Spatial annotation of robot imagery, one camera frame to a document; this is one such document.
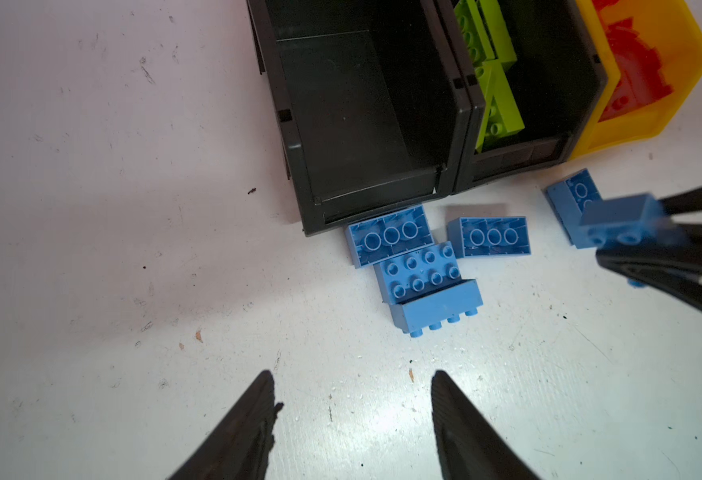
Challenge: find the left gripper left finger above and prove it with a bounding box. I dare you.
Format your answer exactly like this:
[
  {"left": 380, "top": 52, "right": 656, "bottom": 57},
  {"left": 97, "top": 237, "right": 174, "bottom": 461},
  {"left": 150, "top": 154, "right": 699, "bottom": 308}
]
[{"left": 170, "top": 370, "right": 283, "bottom": 480}]

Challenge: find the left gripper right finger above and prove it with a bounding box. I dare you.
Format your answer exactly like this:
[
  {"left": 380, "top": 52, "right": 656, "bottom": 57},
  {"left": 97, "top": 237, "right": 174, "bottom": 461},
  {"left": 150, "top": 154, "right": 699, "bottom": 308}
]
[{"left": 431, "top": 370, "right": 538, "bottom": 479}]

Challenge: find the blue lego brick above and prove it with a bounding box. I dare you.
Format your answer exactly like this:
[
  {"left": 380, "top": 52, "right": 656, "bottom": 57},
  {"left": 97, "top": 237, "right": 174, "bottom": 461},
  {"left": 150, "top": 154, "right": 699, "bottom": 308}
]
[
  {"left": 345, "top": 205, "right": 435, "bottom": 269},
  {"left": 447, "top": 217, "right": 531, "bottom": 258},
  {"left": 374, "top": 241, "right": 483, "bottom": 338},
  {"left": 545, "top": 169, "right": 602, "bottom": 249}
]

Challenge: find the green lego brick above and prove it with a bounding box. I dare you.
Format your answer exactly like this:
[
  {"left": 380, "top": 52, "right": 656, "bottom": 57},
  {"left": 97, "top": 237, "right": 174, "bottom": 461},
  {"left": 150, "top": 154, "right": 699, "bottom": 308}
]
[
  {"left": 475, "top": 60, "right": 525, "bottom": 152},
  {"left": 454, "top": 0, "right": 517, "bottom": 72}
]

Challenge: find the blue lego brick diagonal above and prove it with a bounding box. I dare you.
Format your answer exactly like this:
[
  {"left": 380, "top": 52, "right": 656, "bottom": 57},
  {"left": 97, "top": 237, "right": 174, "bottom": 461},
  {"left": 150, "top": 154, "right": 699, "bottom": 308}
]
[{"left": 570, "top": 193, "right": 690, "bottom": 250}]

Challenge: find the green lego brick top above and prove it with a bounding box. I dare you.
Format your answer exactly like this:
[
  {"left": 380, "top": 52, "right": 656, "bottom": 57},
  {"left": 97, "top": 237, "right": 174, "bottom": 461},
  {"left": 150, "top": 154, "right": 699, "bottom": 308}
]
[{"left": 454, "top": 0, "right": 517, "bottom": 72}]

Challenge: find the yellow plastic bin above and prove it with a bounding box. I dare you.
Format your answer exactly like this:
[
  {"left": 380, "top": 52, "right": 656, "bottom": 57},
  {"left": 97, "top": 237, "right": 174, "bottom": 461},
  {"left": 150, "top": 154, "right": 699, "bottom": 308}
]
[{"left": 572, "top": 0, "right": 702, "bottom": 158}]

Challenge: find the middle black bin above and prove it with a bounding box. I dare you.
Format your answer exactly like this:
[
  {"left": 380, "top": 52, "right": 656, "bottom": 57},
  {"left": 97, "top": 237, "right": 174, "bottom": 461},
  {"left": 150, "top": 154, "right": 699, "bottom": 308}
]
[{"left": 454, "top": 1, "right": 608, "bottom": 192}]

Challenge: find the black bin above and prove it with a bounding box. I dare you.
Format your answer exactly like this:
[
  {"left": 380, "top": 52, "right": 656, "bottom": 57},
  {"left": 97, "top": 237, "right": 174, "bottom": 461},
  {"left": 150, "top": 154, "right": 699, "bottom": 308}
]
[
  {"left": 248, "top": 0, "right": 472, "bottom": 236},
  {"left": 454, "top": 1, "right": 608, "bottom": 192}
]

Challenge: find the left black bin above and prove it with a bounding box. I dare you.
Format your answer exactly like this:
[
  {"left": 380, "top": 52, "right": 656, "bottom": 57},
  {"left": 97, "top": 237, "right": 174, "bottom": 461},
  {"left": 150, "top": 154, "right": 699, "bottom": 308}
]
[{"left": 248, "top": 0, "right": 472, "bottom": 236}]

